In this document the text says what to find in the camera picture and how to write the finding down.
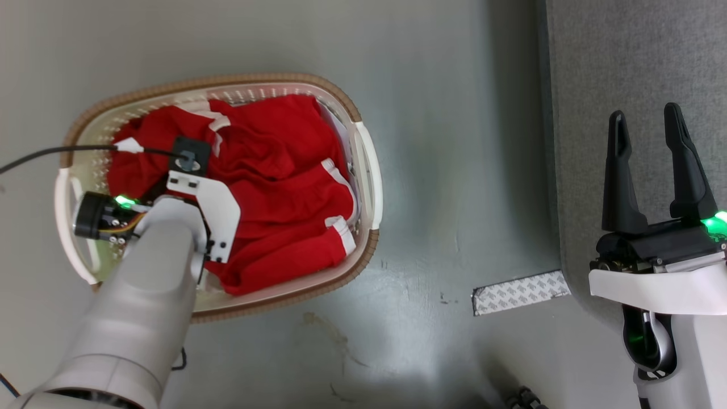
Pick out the thin black cable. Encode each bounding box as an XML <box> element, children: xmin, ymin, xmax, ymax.
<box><xmin>0</xmin><ymin>145</ymin><xmax>183</xmax><ymax>174</ymax></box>

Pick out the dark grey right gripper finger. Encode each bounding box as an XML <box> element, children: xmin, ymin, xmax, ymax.
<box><xmin>663</xmin><ymin>102</ymin><xmax>718</xmax><ymax>223</ymax></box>
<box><xmin>601</xmin><ymin>110</ymin><xmax>649</xmax><ymax>233</ymax></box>

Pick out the white laundry basket brown rim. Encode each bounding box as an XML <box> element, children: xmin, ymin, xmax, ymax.
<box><xmin>55</xmin><ymin>72</ymin><xmax>383</xmax><ymax>324</ymax></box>

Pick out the red garment with white trim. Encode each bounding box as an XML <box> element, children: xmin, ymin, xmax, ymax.
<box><xmin>107</xmin><ymin>94</ymin><xmax>358</xmax><ymax>296</ymax></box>

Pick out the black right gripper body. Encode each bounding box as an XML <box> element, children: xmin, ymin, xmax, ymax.
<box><xmin>591</xmin><ymin>211</ymin><xmax>727</xmax><ymax>274</ymax></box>

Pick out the grey fabric sofa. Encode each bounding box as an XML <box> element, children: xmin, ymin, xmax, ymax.
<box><xmin>537</xmin><ymin>0</ymin><xmax>727</xmax><ymax>330</ymax></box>

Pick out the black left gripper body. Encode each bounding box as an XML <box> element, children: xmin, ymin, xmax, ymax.
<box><xmin>74</xmin><ymin>192</ymin><xmax>151</xmax><ymax>247</ymax></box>

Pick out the grey patterned floor tape patch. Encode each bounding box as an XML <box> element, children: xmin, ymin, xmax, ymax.
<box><xmin>471</xmin><ymin>270</ymin><xmax>572</xmax><ymax>316</ymax></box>

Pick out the black ribbed hose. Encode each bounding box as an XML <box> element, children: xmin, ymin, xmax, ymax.
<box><xmin>505</xmin><ymin>386</ymin><xmax>549</xmax><ymax>409</ymax></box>

